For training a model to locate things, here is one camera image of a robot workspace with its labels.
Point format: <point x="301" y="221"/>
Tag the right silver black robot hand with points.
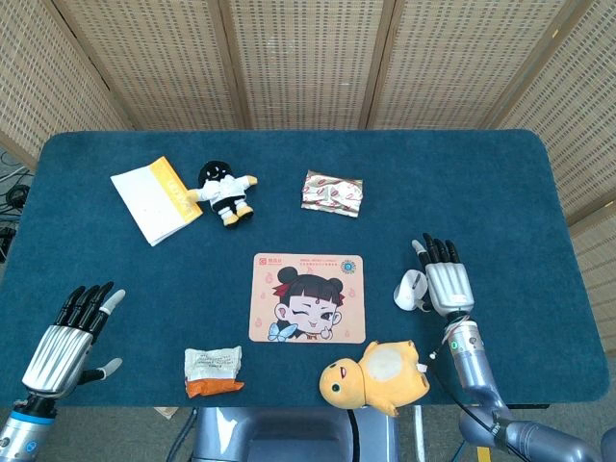
<point x="450" y="284"/>

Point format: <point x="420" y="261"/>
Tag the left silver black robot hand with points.
<point x="60" y="353"/>

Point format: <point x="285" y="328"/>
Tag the white computer mouse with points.
<point x="406" y="289"/>

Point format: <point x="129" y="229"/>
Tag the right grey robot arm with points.
<point x="474" y="366"/>

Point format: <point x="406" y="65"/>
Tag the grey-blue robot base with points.
<point x="289" y="438"/>

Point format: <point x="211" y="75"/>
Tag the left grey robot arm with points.
<point x="19" y="428"/>

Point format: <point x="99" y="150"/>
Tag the pink cartoon girl mouse pad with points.
<point x="267" y="298"/>

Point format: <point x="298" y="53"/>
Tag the blue carpet table cover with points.
<point x="481" y="192"/>

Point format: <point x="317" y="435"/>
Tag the yellow plush dinosaur toy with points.
<point x="385" y="370"/>

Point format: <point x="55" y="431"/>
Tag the silver red foil snack packet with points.
<point x="332" y="195"/>

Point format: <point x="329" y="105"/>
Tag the white orange snack wrapper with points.
<point x="212" y="368"/>

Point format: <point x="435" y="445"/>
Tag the white yellow booklet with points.
<point x="144" y="202"/>

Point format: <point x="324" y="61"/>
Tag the black-headed plush doll white coat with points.
<point x="221" y="190"/>

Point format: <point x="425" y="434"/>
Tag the woven wooden folding screen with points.
<point x="308" y="62"/>

